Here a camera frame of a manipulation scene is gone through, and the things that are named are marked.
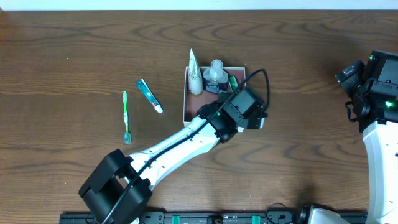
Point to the green toothbrush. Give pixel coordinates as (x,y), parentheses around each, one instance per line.
(127,134)

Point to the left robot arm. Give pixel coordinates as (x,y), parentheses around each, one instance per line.
(120,187)

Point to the teal toothpaste tube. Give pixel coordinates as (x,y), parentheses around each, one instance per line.
(144,88)

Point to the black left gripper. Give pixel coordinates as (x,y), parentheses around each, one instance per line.
(257,121)

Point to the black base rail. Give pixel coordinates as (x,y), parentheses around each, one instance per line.
(278,215)

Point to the white standing tube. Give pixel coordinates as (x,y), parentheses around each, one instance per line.
(195,82)

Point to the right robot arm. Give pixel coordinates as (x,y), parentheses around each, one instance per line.
(372,89)

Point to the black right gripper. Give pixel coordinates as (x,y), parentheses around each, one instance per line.
(349,74)

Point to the white box pink interior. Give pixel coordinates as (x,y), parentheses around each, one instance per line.
(192,103)

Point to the green soap box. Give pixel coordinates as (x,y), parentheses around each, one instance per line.
(233,83)

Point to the clear sanitizer bottle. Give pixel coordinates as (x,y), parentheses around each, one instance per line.
(215,79)

